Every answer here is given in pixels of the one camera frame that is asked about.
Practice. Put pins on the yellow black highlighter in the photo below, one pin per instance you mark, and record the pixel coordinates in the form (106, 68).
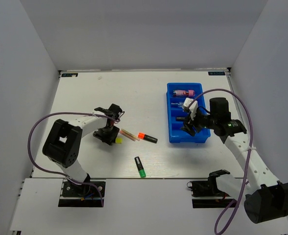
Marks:
(118, 140)

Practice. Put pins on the pink black highlighter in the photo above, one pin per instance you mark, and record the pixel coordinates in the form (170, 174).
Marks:
(182, 119)

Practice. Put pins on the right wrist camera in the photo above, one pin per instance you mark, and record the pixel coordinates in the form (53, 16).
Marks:
(190, 106)

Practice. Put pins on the orange black highlighter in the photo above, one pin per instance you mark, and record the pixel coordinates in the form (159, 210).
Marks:
(148, 138)

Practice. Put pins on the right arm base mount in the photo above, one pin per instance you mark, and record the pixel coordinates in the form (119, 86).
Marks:
(204, 198)

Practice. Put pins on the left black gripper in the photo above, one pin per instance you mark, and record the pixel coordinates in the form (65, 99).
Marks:
(107, 139)

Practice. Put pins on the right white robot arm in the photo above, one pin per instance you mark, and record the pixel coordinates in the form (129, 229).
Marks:
(264, 196)

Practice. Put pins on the green black highlighter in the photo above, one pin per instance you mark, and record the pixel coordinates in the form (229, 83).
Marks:
(140, 167)

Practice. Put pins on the left corner label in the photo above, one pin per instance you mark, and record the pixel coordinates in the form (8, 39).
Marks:
(69, 74)

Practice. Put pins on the yellow slim pen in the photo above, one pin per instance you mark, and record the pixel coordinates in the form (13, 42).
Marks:
(137, 139)

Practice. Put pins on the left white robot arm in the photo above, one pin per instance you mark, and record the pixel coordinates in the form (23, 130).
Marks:
(64, 139)

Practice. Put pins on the right corner label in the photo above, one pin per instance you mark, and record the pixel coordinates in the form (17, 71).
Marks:
(216, 73)

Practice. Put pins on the pink slim pen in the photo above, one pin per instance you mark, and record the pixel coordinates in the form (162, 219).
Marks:
(127, 135)

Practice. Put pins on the corner label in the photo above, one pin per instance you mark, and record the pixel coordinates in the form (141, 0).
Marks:
(69, 74)
(216, 73)

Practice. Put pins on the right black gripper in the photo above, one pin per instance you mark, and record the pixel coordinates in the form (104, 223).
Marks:
(192, 123)

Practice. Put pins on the pink glue stick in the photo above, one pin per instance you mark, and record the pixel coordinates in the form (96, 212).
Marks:
(183, 93)

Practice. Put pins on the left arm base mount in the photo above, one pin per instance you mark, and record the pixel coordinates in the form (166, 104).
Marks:
(82, 196)

